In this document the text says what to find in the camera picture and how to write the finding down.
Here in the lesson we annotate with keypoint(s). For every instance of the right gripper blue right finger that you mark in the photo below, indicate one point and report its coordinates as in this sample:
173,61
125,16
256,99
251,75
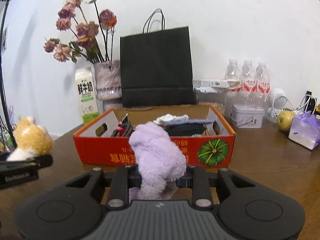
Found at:
185,181

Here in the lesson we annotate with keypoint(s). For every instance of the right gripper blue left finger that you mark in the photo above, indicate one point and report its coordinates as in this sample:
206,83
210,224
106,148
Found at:
135,180

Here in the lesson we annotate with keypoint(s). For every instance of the purple fluffy plush item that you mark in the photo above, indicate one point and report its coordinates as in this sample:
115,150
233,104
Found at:
160,163

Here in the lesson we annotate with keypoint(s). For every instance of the yellow white plush toy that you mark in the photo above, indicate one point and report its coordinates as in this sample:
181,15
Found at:
32,140

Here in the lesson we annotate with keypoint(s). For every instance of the red cardboard box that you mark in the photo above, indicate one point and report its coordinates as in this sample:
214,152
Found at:
212,148

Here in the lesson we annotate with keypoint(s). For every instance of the dark navy pouch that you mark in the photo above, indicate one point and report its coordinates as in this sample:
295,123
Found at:
185,130

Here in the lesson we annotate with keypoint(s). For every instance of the white folded cloth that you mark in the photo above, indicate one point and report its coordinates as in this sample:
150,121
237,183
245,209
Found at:
165,119

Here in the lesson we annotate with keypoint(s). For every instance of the small decorated tin box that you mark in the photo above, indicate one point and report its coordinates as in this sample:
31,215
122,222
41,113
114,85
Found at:
247,116

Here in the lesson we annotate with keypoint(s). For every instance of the clear jar with nuts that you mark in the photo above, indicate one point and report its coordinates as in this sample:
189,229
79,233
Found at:
214,96

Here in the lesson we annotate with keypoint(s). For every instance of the white flat carton box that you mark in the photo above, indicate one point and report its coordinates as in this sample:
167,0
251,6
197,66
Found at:
224,83

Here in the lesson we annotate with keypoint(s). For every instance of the clear water bottle middle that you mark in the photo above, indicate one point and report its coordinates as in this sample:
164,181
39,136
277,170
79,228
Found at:
249,82

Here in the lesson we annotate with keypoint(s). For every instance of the clear water bottle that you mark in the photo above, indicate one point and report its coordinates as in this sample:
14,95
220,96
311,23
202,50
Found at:
263,82
249,82
233,73

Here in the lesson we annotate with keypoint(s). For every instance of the purple ceramic vase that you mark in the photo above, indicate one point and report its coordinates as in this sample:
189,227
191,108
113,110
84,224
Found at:
108,84

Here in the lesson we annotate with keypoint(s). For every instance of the black paper bag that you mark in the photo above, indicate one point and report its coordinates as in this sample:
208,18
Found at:
156,67

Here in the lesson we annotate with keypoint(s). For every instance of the white green milk carton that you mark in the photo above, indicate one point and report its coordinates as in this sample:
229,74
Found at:
86,94

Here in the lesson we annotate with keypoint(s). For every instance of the clear water bottle left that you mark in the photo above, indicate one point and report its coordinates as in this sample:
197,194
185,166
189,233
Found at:
233,73

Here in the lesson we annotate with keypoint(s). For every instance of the yellow green apple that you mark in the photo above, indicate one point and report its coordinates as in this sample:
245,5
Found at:
284,120

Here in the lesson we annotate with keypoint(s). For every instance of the clear water bottle right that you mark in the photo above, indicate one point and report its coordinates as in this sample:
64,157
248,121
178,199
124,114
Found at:
263,82

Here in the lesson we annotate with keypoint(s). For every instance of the white small fan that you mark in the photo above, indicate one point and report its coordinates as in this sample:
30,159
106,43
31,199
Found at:
277,102

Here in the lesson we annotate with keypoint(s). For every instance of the purple gift bag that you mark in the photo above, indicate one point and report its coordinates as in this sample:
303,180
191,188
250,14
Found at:
305,130

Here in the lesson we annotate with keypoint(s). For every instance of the dried pink rose bouquet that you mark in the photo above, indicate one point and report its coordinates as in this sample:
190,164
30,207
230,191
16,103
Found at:
92,40

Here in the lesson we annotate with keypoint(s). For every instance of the black light stand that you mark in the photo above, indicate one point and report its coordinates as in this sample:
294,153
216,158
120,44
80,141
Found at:
4,101

